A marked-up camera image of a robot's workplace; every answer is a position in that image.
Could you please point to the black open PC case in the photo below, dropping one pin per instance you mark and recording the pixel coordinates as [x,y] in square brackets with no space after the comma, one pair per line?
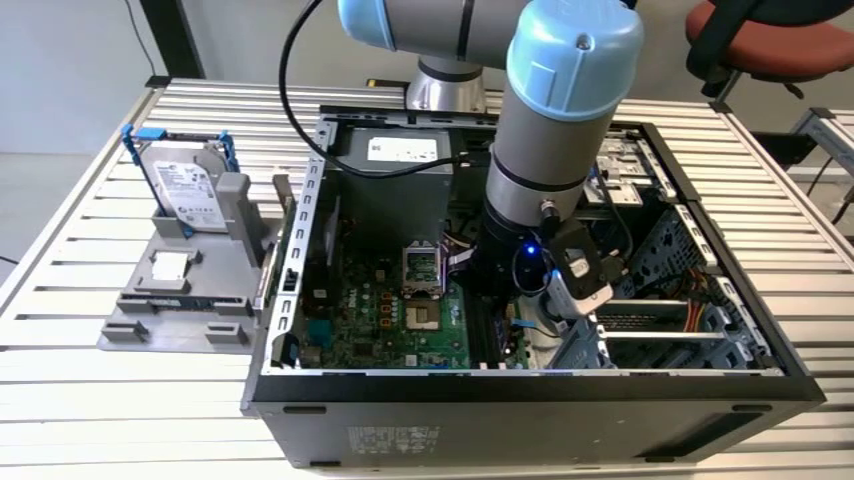
[533,425]

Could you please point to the hard disk in blue carrier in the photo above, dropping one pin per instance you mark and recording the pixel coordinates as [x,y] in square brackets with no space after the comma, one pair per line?
[182,185]

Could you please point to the black RAM slot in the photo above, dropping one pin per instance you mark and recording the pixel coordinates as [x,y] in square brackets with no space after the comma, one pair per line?
[473,335]
[487,340]

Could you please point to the aluminium frame table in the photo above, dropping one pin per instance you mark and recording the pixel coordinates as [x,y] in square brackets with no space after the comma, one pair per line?
[827,135]

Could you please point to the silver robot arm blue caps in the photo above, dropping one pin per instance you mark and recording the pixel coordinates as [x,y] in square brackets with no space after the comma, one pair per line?
[567,100]

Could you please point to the grey parts rack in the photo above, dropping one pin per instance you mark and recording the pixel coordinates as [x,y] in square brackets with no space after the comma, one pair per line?
[166,335]

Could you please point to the black metal post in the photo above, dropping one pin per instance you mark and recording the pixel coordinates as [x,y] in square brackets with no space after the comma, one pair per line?
[180,40]

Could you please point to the red office chair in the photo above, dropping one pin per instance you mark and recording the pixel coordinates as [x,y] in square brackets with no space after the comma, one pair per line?
[767,40]

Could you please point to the graphics card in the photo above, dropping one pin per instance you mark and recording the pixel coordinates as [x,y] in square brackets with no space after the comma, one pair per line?
[282,215]

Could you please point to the silver CPU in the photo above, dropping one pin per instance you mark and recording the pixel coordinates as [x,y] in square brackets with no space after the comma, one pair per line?
[169,266]

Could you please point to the green motherboard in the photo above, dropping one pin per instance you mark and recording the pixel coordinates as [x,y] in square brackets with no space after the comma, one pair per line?
[373,345]

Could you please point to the grey power supply with label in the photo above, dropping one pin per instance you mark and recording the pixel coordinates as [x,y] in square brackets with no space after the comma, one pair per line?
[393,200]

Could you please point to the grey disk bay cage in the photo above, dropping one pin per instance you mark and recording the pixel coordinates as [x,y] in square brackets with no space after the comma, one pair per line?
[667,345]

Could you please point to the CPU socket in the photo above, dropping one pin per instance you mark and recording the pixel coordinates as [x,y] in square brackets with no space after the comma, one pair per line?
[424,315]

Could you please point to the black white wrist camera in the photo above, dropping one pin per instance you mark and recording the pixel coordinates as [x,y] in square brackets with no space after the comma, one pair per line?
[580,270]

